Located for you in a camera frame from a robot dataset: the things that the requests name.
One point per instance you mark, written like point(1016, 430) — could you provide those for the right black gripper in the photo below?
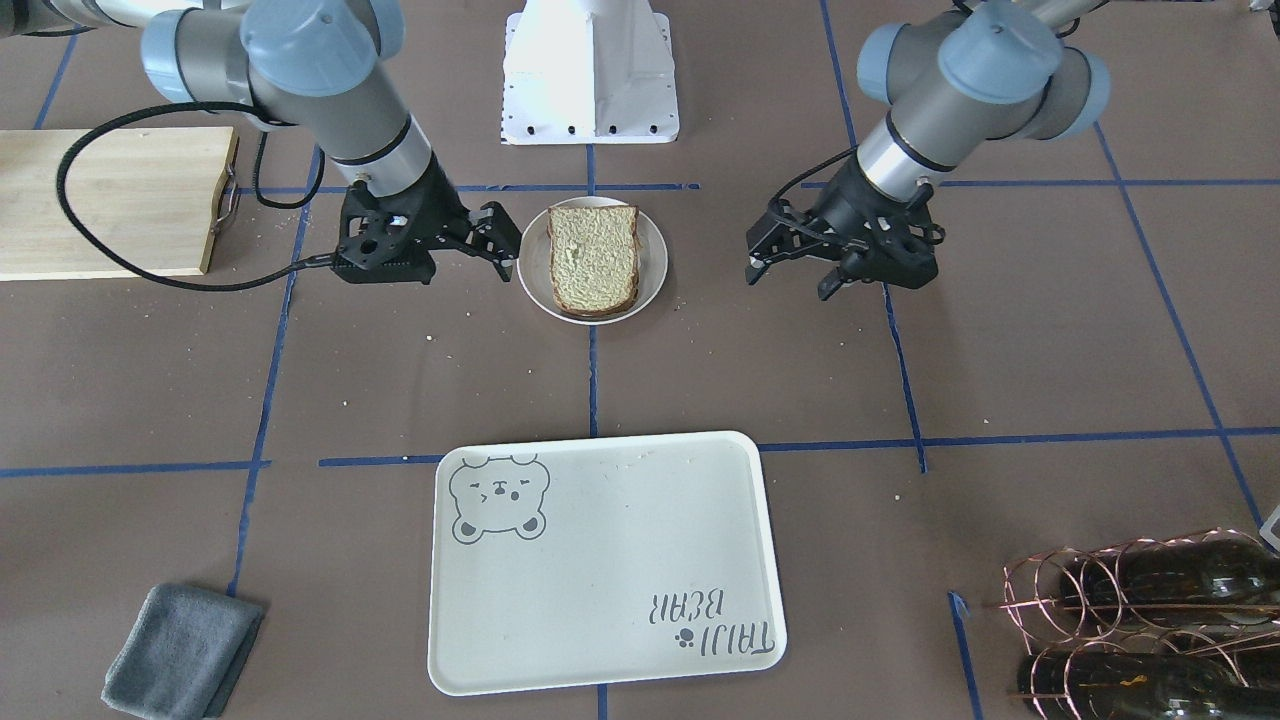
point(443, 207)

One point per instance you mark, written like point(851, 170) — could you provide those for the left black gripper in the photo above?
point(846, 213)

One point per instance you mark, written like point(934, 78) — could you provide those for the bread slice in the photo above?
point(594, 258)

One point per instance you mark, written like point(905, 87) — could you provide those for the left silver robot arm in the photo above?
point(979, 72)

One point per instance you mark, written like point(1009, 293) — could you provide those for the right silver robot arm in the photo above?
point(311, 64)

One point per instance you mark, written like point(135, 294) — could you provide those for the cream bear tray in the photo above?
point(600, 561)

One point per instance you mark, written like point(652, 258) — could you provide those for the wooden cutting board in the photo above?
point(150, 194)

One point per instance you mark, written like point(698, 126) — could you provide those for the green wine bottle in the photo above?
point(1118, 685)
point(1219, 582)

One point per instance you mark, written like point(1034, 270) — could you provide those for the grey folded cloth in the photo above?
point(184, 656)

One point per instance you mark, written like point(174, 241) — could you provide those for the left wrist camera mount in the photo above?
point(901, 250)

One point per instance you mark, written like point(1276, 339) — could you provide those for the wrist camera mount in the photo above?
point(901, 250)
point(379, 247)

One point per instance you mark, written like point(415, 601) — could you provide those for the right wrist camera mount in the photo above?
point(379, 247)

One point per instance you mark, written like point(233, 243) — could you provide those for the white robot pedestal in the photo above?
point(580, 72)

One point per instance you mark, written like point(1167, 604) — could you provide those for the copper wire bottle rack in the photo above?
point(1030, 598)

